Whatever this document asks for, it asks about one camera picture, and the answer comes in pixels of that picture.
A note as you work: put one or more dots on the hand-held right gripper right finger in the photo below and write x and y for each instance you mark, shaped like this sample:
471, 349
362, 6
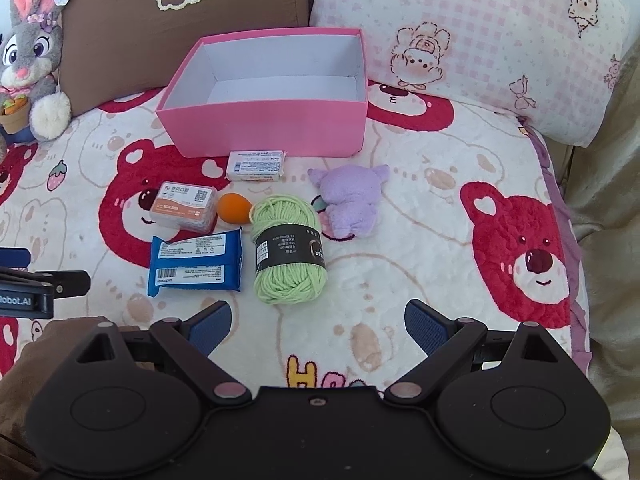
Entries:
425, 325

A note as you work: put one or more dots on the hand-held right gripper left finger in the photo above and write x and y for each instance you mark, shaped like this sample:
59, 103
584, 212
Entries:
212, 327

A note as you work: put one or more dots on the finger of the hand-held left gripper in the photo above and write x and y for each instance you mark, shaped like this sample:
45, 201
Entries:
12, 257
65, 282

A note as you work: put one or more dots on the blue wet wipes packet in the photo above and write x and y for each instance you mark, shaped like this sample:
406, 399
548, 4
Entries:
195, 265

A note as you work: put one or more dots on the green yarn ball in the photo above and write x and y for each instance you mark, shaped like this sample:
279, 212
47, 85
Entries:
285, 255

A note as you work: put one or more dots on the orange makeup sponge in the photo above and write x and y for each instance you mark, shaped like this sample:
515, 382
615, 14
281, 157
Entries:
232, 208

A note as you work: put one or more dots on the clear dental floss box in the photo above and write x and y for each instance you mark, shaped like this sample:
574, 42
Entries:
182, 205

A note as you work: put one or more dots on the purple plush toy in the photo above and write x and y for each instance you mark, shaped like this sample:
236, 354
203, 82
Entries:
350, 200

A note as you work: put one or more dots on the white tissue packet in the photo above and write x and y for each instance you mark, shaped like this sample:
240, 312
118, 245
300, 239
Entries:
255, 166

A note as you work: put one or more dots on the pink cardboard box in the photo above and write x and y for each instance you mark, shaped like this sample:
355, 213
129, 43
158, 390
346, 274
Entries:
280, 125

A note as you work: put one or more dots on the bear printed blanket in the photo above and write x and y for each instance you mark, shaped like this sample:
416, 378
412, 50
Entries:
425, 260

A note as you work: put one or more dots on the beige cloth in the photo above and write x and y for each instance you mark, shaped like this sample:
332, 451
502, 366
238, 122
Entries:
607, 260

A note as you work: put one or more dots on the grey rabbit plush toy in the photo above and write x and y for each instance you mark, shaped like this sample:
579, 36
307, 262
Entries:
30, 60

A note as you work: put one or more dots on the brown cushion with cloud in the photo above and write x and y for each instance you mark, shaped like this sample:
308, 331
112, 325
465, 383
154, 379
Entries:
120, 35

